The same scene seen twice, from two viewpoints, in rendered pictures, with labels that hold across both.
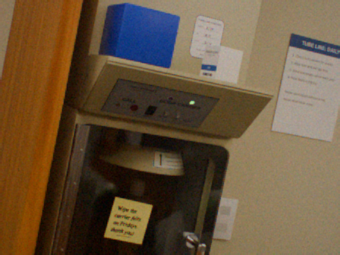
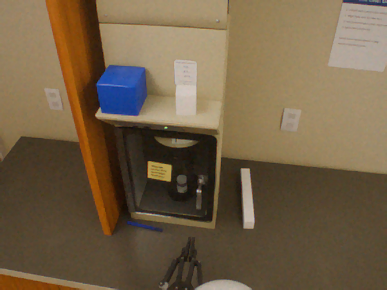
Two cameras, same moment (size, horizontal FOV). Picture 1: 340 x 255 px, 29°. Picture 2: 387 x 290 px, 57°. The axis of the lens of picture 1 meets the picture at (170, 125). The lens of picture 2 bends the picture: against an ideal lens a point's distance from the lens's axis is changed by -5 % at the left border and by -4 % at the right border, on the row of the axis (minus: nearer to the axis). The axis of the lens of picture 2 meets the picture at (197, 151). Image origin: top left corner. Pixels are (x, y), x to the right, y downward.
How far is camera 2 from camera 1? 0.94 m
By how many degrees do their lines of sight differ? 48
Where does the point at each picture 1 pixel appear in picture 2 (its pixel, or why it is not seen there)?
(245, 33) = (215, 65)
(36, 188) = (90, 169)
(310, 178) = (362, 96)
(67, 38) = (74, 103)
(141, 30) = (111, 98)
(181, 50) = (168, 82)
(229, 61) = (185, 103)
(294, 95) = (347, 40)
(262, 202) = (321, 110)
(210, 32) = (187, 69)
